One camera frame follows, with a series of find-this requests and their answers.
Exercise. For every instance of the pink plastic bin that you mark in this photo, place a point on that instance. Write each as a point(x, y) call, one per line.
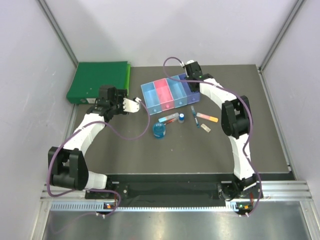
point(164, 94)

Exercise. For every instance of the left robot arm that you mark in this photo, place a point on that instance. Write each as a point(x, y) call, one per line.
point(67, 167)

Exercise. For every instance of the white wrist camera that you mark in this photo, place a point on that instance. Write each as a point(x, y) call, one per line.
point(185, 64)
point(131, 106)

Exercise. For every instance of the small blue capped bottle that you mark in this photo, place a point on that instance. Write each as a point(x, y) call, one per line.
point(181, 118)

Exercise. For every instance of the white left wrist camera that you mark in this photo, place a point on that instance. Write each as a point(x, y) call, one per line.
point(131, 106)

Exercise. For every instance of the light blue end bin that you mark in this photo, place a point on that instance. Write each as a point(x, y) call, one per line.
point(151, 98)

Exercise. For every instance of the dark green ring binder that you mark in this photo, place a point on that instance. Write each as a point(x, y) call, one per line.
point(90, 76)

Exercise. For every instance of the light green plastic folder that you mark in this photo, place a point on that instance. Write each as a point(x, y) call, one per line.
point(127, 76)

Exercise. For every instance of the small clear eraser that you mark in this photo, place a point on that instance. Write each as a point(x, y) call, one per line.
point(206, 128)

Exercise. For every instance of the pink orange highlighter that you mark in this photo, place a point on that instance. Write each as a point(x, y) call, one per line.
point(207, 117)

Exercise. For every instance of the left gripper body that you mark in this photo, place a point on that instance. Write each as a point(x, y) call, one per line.
point(117, 104)

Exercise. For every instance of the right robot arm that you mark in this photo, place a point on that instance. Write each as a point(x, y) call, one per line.
point(236, 122)

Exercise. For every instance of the blue round tape dispenser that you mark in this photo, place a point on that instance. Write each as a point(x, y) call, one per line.
point(159, 130)

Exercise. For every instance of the purple plastic bin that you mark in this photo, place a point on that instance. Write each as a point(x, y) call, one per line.
point(188, 96)

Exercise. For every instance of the red pen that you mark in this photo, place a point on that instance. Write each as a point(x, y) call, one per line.
point(170, 121)

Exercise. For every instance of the blue pen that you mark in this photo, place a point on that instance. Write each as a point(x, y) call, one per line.
point(195, 116)

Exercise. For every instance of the aluminium rail frame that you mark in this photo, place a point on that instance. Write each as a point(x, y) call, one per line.
point(290, 190)

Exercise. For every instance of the blue capped glue stick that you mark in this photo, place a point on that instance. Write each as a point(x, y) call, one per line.
point(168, 117)

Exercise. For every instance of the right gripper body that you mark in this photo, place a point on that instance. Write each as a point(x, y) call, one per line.
point(192, 90)

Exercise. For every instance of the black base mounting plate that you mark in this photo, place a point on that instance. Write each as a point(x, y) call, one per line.
point(172, 201)

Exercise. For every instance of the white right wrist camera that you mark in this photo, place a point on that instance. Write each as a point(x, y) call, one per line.
point(185, 64)

